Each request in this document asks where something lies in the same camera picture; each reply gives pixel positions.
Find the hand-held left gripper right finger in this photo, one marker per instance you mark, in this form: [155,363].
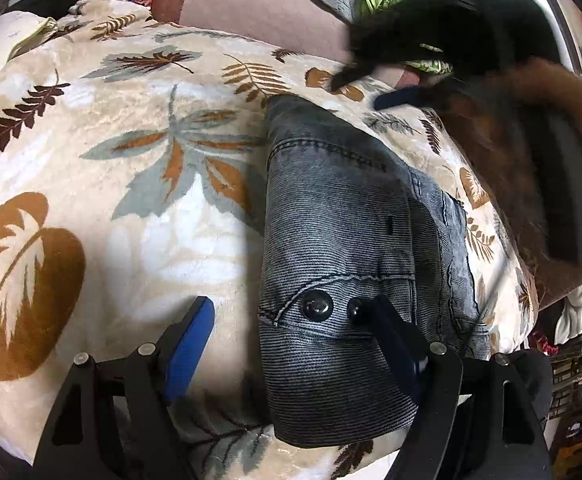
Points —
[396,345]

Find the blue denim pants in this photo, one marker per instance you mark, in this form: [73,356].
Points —
[331,220]

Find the person's right forearm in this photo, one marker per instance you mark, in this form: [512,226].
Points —
[511,160]

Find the leaf print blanket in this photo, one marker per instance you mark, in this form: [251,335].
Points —
[121,260]

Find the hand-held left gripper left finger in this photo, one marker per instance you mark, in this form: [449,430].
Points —
[191,345]

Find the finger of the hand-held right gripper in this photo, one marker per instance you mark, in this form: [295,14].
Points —
[348,77]
[396,99]

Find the pink brown bolster cushion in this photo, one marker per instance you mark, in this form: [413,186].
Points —
[251,15]

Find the white crumpled cloth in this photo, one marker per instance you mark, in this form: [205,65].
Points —
[578,310]

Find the white quilt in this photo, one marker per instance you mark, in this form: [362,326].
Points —
[1,45]

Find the black cloth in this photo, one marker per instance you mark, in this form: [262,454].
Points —
[41,5]

